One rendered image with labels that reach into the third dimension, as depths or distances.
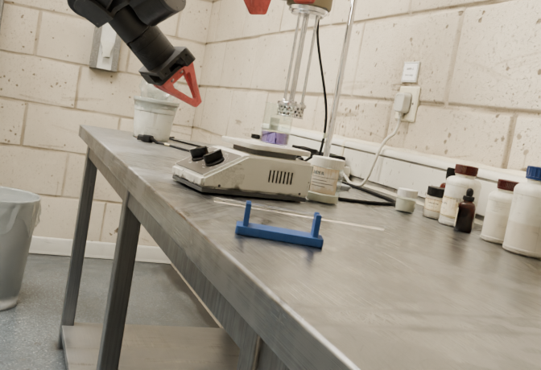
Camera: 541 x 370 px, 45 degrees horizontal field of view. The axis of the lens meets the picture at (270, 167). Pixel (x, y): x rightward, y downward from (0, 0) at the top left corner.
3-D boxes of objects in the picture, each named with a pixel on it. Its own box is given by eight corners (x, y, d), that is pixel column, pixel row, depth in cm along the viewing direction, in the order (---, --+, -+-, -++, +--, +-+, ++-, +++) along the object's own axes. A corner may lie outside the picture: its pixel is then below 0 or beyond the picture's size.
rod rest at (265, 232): (234, 234, 73) (240, 203, 72) (235, 228, 76) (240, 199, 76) (322, 248, 73) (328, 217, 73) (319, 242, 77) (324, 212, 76)
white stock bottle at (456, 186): (467, 226, 119) (479, 167, 118) (476, 232, 112) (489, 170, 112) (435, 219, 119) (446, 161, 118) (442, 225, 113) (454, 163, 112)
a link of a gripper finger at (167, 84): (201, 89, 115) (168, 47, 111) (218, 92, 109) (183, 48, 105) (174, 115, 113) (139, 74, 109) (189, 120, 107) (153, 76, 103)
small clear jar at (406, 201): (396, 208, 127) (401, 187, 126) (415, 213, 125) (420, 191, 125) (391, 210, 123) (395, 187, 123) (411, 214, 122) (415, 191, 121)
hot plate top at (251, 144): (250, 149, 104) (251, 143, 104) (218, 140, 114) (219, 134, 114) (312, 158, 110) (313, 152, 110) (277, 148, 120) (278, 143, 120)
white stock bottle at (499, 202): (497, 245, 100) (510, 181, 99) (472, 236, 105) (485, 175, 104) (523, 248, 103) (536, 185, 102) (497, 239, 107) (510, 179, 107)
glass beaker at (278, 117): (250, 143, 111) (258, 96, 110) (274, 146, 114) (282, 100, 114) (273, 149, 106) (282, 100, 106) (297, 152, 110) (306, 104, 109)
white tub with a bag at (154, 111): (139, 135, 213) (150, 70, 211) (179, 142, 209) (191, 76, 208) (119, 134, 199) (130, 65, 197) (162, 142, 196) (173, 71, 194)
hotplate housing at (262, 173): (200, 194, 100) (208, 142, 99) (169, 179, 111) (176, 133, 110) (318, 205, 111) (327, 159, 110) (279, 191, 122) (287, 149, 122)
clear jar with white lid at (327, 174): (307, 197, 120) (314, 154, 120) (339, 203, 119) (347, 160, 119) (303, 200, 114) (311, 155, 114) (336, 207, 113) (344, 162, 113)
